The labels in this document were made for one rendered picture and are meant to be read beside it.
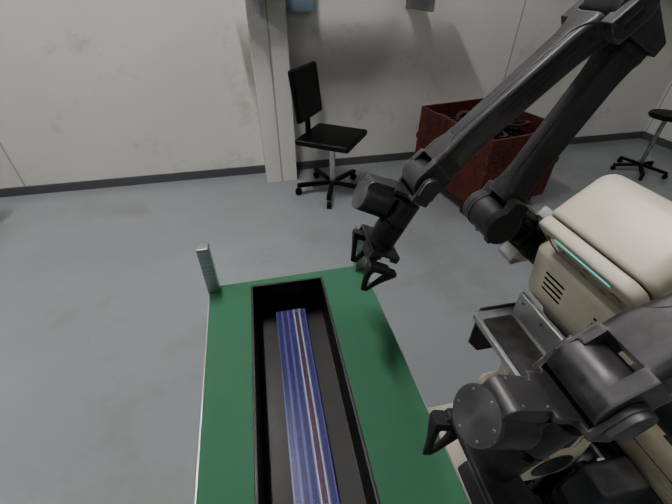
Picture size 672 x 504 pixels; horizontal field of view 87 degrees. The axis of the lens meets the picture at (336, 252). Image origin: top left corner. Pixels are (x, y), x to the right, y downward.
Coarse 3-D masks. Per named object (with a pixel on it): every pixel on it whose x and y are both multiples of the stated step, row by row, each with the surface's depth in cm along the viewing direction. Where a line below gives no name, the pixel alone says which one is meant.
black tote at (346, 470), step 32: (256, 288) 84; (288, 288) 86; (320, 288) 88; (256, 320) 81; (320, 320) 88; (256, 352) 72; (320, 352) 81; (256, 384) 65; (320, 384) 74; (256, 416) 59; (352, 416) 61; (256, 448) 55; (288, 448) 64; (352, 448) 64; (256, 480) 51; (288, 480) 60; (352, 480) 60
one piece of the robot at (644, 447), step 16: (656, 432) 82; (608, 448) 93; (624, 448) 88; (640, 448) 84; (656, 448) 80; (640, 464) 84; (656, 464) 80; (528, 480) 121; (544, 480) 113; (560, 480) 111; (656, 480) 81; (544, 496) 116; (560, 496) 112; (640, 496) 85; (656, 496) 83
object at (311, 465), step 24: (288, 312) 86; (288, 336) 80; (288, 360) 75; (312, 360) 75; (288, 384) 71; (312, 384) 71; (288, 408) 67; (312, 408) 67; (288, 432) 63; (312, 432) 63; (312, 456) 60; (312, 480) 57
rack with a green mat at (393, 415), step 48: (240, 288) 99; (336, 288) 99; (240, 336) 86; (384, 336) 86; (240, 384) 75; (384, 384) 76; (240, 432) 68; (384, 432) 68; (240, 480) 61; (384, 480) 61; (432, 480) 61
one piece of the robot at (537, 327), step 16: (512, 304) 82; (528, 304) 75; (480, 320) 78; (496, 320) 78; (512, 320) 78; (528, 320) 75; (544, 320) 71; (480, 336) 87; (496, 336) 75; (512, 336) 75; (528, 336) 75; (544, 336) 71; (560, 336) 67; (496, 352) 73; (512, 352) 72; (528, 352) 72; (544, 352) 72; (512, 368) 69; (528, 368) 69
